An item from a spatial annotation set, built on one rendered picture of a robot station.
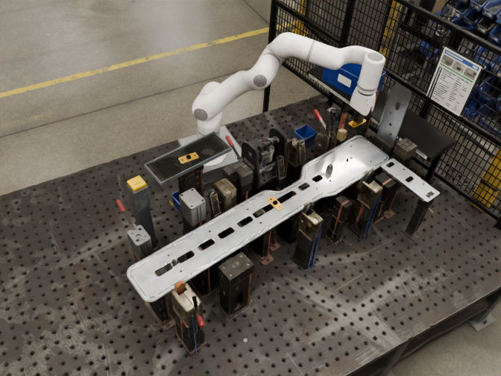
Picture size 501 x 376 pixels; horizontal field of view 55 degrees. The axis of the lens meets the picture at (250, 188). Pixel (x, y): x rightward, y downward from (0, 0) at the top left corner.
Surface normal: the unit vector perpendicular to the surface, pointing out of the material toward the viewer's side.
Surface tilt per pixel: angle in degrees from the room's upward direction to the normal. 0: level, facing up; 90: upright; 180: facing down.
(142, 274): 0
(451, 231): 0
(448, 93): 90
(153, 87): 0
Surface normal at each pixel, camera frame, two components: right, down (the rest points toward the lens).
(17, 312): 0.04, -0.67
